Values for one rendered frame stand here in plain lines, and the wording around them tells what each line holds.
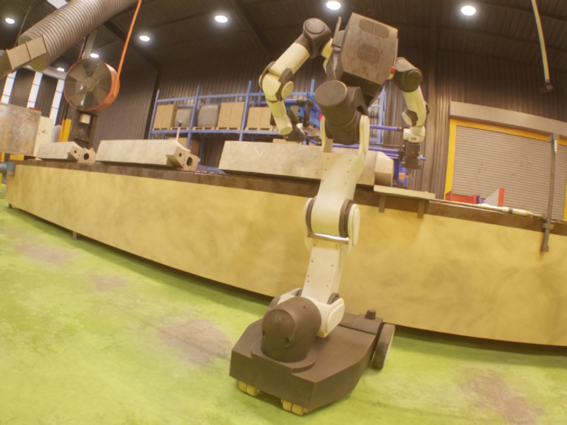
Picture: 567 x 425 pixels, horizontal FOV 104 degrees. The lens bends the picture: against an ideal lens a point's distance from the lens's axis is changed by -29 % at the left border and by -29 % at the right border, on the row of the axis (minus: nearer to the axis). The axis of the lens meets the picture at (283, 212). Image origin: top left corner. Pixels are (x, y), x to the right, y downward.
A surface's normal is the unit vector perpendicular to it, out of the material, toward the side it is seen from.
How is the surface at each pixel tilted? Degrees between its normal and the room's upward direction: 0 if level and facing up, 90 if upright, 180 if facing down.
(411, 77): 133
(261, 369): 90
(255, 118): 90
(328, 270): 80
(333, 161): 76
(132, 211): 89
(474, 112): 90
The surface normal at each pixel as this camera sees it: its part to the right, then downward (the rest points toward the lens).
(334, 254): -0.43, -0.20
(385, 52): 0.04, 0.07
